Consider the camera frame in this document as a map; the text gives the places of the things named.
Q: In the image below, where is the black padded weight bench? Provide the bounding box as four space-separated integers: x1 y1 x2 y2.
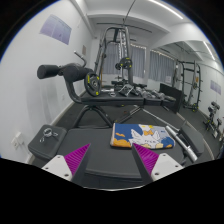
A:
27 123 188 190

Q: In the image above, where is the black roller-pad exercise bench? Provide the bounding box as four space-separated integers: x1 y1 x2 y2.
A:
36 63 184 129

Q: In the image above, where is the black yellow-marked weight plate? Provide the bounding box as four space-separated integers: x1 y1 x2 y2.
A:
83 72 102 97
119 57 134 70

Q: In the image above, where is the small purple wall poster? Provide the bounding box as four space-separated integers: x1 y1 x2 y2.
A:
209 79 222 96

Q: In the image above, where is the black exercise machine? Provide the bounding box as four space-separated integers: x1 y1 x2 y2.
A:
203 101 224 138

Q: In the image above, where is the grey window curtain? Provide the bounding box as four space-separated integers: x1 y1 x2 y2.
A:
103 43 147 79
148 49 176 84

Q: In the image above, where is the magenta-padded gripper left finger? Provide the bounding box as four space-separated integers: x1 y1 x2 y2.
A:
41 143 92 186

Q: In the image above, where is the grey cable power rack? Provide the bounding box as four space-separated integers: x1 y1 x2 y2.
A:
94 25 141 88

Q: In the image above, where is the blue white cartoon print towel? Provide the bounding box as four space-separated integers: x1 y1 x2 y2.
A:
109 122 176 150

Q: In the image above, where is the chrome cable grip handle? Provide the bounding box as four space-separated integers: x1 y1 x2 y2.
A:
118 83 134 98

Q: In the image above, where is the silver barbell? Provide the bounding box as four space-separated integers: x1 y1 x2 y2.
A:
165 125 198 163

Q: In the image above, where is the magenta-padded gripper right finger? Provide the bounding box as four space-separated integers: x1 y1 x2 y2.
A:
131 143 185 185

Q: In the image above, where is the black bench seat pad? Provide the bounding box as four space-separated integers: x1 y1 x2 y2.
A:
179 122 206 158

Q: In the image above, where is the silver spring barbell collar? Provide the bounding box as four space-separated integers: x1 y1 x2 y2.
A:
39 127 59 144

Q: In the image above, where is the group of chrome dumbbells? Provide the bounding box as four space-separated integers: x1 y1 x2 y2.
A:
131 84 166 100

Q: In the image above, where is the black squat rack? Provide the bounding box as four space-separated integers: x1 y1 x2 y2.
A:
173 59 203 113

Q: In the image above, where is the long ceiling light strip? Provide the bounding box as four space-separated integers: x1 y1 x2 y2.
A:
203 41 216 61
148 0 184 20

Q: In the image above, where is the white wall socket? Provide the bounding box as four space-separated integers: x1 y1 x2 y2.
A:
10 131 24 150

